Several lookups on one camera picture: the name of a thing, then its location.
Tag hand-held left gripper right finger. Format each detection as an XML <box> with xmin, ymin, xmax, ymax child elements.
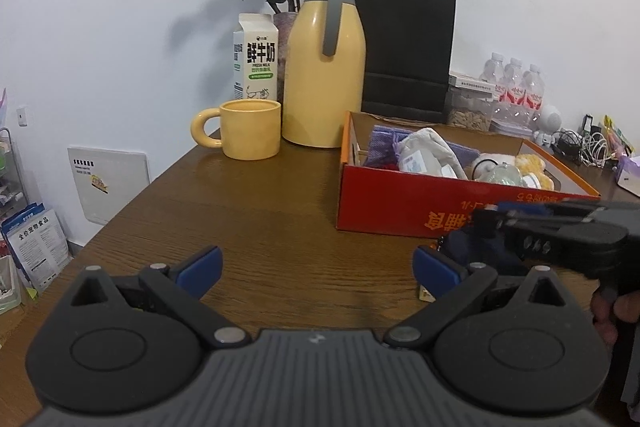
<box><xmin>383</xmin><ymin>244</ymin><xmax>568</xmax><ymax>349</ymax></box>

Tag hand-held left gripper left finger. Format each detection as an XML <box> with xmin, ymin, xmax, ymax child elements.
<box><xmin>70</xmin><ymin>245</ymin><xmax>252</xmax><ymax>349</ymax></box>

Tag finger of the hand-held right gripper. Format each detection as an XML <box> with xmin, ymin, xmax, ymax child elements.
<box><xmin>472</xmin><ymin>207</ymin><xmax>521</xmax><ymax>241</ymax></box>
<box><xmin>495</xmin><ymin>201</ymin><xmax>601</xmax><ymax>221</ymax></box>

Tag navy fabric pouch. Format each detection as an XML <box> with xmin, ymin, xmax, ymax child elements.
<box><xmin>439</xmin><ymin>222</ymin><xmax>534</xmax><ymax>281</ymax></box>

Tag red cardboard box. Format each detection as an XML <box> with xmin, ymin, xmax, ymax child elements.
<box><xmin>336</xmin><ymin>109</ymin><xmax>602</xmax><ymax>239</ymax></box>

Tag purple fabric pouch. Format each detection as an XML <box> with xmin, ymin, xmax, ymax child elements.
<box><xmin>362</xmin><ymin>125</ymin><xmax>482</xmax><ymax>170</ymax></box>

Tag person's right hand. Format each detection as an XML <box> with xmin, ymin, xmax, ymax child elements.
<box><xmin>590</xmin><ymin>291</ymin><xmax>640</xmax><ymax>351</ymax></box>

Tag white yellow plush toy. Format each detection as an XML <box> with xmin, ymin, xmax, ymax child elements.
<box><xmin>470</xmin><ymin>152</ymin><xmax>556</xmax><ymax>192</ymax></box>

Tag purple tissue box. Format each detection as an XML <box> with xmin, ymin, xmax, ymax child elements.
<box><xmin>615</xmin><ymin>154</ymin><xmax>640</xmax><ymax>198</ymax></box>

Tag white robot figurine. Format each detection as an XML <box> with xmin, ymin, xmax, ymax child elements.
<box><xmin>532</xmin><ymin>104</ymin><xmax>564</xmax><ymax>148</ymax></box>

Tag crumpled plastic bag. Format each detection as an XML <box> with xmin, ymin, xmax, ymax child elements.
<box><xmin>394</xmin><ymin>127</ymin><xmax>471</xmax><ymax>180</ymax></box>

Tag clear seed container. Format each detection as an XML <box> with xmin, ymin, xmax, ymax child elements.
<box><xmin>446</xmin><ymin>72</ymin><xmax>496</xmax><ymax>132</ymax></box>

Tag colourful snack packets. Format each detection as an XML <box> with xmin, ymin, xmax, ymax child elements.
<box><xmin>602</xmin><ymin>114</ymin><xmax>634</xmax><ymax>158</ymax></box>

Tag clear water bottle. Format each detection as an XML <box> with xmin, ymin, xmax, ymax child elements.
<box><xmin>501</xmin><ymin>57</ymin><xmax>526</xmax><ymax>118</ymax></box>
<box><xmin>521</xmin><ymin>64</ymin><xmax>546</xmax><ymax>120</ymax></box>
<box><xmin>481</xmin><ymin>53</ymin><xmax>507</xmax><ymax>100</ymax></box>

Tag yellow mug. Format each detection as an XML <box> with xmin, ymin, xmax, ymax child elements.
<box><xmin>190</xmin><ymin>99</ymin><xmax>283</xmax><ymax>160</ymax></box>

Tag printed paper packets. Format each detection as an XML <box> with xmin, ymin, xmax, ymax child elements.
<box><xmin>0</xmin><ymin>204</ymin><xmax>71</xmax><ymax>294</ymax></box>

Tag black paper bag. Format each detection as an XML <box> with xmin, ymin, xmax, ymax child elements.
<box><xmin>352</xmin><ymin>0</ymin><xmax>457</xmax><ymax>126</ymax></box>

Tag white milk carton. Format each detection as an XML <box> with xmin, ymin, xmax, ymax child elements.
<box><xmin>231</xmin><ymin>13</ymin><xmax>280</xmax><ymax>103</ymax></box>

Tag yellow thermos jug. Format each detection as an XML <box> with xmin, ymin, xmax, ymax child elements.
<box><xmin>281</xmin><ymin>0</ymin><xmax>367</xmax><ymax>149</ymax></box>

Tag metal rack with small items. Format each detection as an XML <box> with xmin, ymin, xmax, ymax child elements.
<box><xmin>0</xmin><ymin>127</ymin><xmax>26</xmax><ymax>229</ymax></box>

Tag glass vase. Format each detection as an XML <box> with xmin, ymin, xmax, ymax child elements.
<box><xmin>272</xmin><ymin>11</ymin><xmax>301</xmax><ymax>106</ymax></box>

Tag tangle of charging cables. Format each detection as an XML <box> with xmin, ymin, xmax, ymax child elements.
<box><xmin>552</xmin><ymin>129</ymin><xmax>609</xmax><ymax>168</ymax></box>

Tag white wall panel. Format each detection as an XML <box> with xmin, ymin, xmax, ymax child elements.
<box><xmin>67</xmin><ymin>146</ymin><xmax>151</xmax><ymax>226</ymax></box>

